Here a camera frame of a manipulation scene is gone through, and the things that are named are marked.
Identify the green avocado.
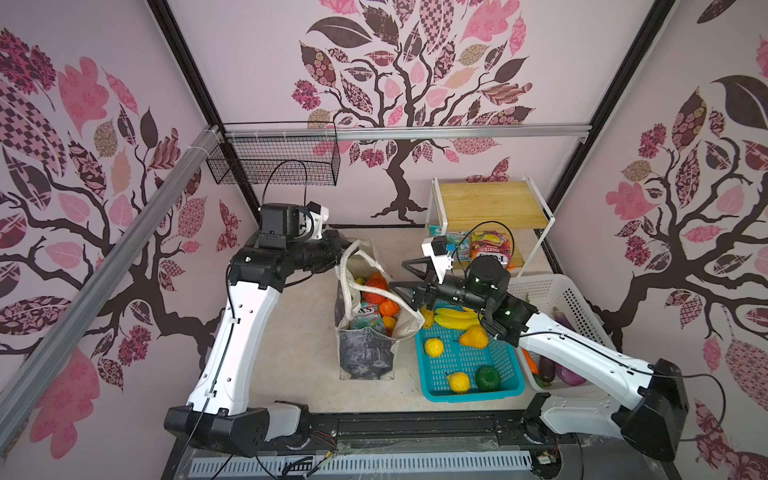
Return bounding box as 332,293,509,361
475,365,502,392

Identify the silver aluminium rail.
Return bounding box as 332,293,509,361
0,122,592,448

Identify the wrinkled yellow mango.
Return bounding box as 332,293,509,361
420,306,435,329

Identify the teal striped candy bag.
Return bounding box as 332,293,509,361
349,302,386,334

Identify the white wood two-tier shelf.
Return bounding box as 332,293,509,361
425,176,555,277

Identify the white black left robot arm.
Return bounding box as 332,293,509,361
164,202,349,457

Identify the lower orange carrot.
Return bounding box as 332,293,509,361
522,349,539,375

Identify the white plastic basket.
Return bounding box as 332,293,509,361
507,274,616,397

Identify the black front rail base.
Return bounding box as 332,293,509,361
161,410,681,479

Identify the yellow pear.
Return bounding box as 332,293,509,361
458,325,490,350

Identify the yellow orange apple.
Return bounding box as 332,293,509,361
382,316,397,336

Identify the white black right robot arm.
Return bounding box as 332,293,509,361
390,257,689,462

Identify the dark purple eggplant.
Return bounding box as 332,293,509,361
553,307,578,333

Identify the yellow banana pair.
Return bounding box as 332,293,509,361
434,308,480,331

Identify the purple red onion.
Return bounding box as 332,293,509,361
555,364,586,387

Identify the cream canvas grocery bag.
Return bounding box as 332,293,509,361
334,240,425,381

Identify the lower teal candy bag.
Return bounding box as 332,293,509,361
428,225,470,261

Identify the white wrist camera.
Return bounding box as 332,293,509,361
305,202,329,240
421,235,455,284

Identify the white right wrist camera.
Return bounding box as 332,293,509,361
421,235,455,284

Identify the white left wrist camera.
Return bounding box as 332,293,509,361
305,202,329,240

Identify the yellow lemon bottom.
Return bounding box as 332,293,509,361
447,372,471,394

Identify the red tomato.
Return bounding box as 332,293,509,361
363,272,389,305

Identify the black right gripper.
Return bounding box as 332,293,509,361
392,255,491,316

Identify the orange Fox's candy bag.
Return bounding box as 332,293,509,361
469,231,514,270

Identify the black wire wall basket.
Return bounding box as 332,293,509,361
207,120,341,186

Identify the orange tangerine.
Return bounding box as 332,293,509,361
378,299,400,318

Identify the teal plastic basket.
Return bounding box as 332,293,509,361
415,302,526,403

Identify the small yellow lemon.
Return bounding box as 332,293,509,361
423,338,445,358

